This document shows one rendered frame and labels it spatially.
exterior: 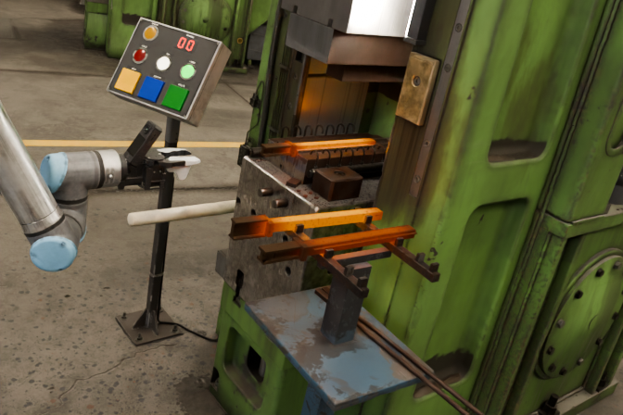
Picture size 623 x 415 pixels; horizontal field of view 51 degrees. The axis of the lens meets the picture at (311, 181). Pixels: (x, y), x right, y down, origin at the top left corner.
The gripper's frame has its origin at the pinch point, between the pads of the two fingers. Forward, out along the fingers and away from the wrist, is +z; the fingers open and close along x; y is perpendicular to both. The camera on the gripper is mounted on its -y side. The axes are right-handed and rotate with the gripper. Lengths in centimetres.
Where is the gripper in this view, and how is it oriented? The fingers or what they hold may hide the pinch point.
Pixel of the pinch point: (191, 155)
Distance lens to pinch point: 173.0
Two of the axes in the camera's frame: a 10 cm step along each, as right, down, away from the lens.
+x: 6.0, 4.0, -6.9
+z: 7.8, -0.9, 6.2
